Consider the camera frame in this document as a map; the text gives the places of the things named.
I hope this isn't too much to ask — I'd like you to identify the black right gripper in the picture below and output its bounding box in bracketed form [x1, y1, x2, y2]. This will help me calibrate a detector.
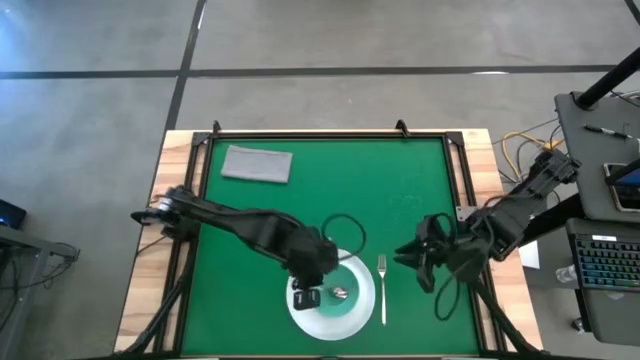
[393, 213, 489, 295]

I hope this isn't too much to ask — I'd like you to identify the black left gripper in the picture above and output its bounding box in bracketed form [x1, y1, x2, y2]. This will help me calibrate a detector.
[283, 227, 341, 312]

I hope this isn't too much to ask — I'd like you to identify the teal green cup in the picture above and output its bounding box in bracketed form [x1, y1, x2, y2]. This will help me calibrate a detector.
[319, 264, 362, 319]

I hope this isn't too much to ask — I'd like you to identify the white round plate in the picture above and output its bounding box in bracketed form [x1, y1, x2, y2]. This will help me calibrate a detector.
[285, 247, 377, 343]

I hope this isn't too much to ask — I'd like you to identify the silver metal fork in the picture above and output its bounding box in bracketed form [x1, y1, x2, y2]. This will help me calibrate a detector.
[376, 254, 389, 328]

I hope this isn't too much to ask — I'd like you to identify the green table mat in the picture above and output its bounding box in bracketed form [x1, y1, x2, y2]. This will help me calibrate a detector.
[180, 136, 482, 358]

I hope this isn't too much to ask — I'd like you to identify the white paper sheet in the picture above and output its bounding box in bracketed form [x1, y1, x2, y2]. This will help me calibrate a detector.
[517, 239, 542, 271]

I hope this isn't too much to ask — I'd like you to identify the grey folded cloth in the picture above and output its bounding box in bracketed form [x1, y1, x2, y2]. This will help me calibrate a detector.
[219, 144, 295, 185]

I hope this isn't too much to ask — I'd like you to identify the grey cart top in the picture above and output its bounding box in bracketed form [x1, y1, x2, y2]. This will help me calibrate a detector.
[553, 90, 640, 224]

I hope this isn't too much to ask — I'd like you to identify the laptop with backlit keyboard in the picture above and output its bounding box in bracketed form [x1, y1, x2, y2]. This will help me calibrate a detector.
[565, 216, 640, 348]

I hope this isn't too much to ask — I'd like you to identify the tablet with blue screen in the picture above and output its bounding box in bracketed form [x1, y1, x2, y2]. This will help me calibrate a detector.
[602, 158, 640, 214]

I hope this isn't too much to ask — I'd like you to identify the black pen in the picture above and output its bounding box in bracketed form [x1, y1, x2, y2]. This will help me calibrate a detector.
[581, 123, 633, 141]

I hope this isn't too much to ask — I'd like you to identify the black round pole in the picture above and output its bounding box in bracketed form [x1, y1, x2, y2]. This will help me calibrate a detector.
[574, 46, 640, 111]

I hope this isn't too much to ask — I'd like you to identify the dark device with blue screen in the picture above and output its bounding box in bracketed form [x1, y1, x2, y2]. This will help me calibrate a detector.
[0, 198, 28, 231]

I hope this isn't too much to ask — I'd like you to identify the black right arm cable loop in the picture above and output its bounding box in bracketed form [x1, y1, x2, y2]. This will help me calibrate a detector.
[432, 271, 462, 322]

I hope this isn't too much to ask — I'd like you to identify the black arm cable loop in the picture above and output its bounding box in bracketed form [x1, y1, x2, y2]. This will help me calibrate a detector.
[432, 271, 462, 322]
[320, 213, 368, 262]

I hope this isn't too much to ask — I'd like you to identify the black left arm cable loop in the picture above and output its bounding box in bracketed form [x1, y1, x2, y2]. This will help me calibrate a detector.
[320, 213, 368, 262]

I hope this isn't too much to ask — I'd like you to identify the yellow floor cable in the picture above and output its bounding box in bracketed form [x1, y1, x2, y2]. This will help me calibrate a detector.
[500, 130, 565, 182]

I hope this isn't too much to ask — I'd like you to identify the black aluminium table frame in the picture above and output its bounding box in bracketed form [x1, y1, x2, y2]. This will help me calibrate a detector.
[114, 118, 545, 360]

